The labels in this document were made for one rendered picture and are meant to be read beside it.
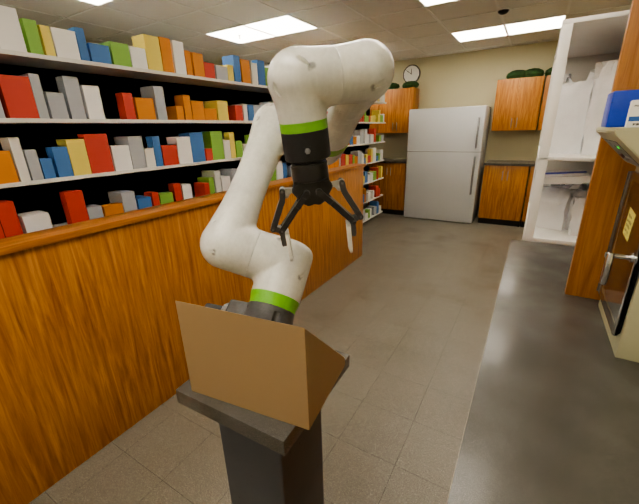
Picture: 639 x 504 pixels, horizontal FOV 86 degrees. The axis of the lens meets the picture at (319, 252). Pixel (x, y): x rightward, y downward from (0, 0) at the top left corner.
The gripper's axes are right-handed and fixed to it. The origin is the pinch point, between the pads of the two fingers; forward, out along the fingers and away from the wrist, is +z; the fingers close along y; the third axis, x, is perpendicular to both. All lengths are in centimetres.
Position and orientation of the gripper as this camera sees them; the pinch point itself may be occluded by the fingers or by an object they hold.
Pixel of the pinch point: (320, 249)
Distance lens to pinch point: 78.1
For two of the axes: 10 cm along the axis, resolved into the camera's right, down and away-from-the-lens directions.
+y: -9.9, 1.4, -0.1
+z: 1.2, 8.9, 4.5
